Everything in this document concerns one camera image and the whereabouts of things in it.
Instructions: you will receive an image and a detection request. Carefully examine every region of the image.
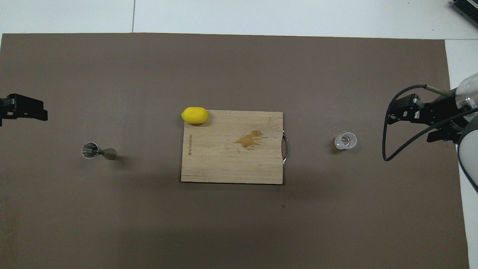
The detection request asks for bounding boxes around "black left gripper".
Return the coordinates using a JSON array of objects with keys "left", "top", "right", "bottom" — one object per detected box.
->
[{"left": 0, "top": 93, "right": 48, "bottom": 126}]

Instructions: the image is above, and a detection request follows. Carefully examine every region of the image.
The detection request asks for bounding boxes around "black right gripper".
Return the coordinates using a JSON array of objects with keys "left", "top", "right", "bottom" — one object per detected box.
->
[{"left": 388, "top": 90, "right": 466, "bottom": 144}]

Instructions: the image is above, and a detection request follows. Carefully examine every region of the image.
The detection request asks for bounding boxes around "steel double jigger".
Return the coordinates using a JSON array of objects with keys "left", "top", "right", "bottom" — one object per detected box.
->
[{"left": 82, "top": 142, "right": 117, "bottom": 161}]

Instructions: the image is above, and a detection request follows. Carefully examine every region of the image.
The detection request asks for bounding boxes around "brown table mat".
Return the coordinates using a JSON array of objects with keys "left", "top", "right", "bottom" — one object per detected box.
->
[{"left": 0, "top": 33, "right": 470, "bottom": 269}]

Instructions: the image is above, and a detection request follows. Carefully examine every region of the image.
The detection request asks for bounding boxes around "grey ribbed device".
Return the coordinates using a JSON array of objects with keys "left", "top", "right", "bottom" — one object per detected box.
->
[{"left": 450, "top": 0, "right": 478, "bottom": 27}]

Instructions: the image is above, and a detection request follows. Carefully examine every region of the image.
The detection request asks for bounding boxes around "yellow lemon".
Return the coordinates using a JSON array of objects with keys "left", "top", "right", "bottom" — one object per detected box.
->
[{"left": 181, "top": 107, "right": 209, "bottom": 124}]

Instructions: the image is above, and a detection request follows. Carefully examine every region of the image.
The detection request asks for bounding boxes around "brown liquid spill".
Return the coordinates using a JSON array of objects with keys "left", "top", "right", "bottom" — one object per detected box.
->
[{"left": 235, "top": 130, "right": 269, "bottom": 149}]

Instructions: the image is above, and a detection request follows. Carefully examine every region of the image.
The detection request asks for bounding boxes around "wooden cutting board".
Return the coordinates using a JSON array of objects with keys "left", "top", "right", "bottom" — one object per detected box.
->
[{"left": 181, "top": 110, "right": 289, "bottom": 185}]

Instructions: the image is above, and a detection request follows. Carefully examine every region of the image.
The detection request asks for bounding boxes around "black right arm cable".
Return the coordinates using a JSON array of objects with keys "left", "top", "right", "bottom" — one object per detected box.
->
[{"left": 382, "top": 84, "right": 478, "bottom": 162}]

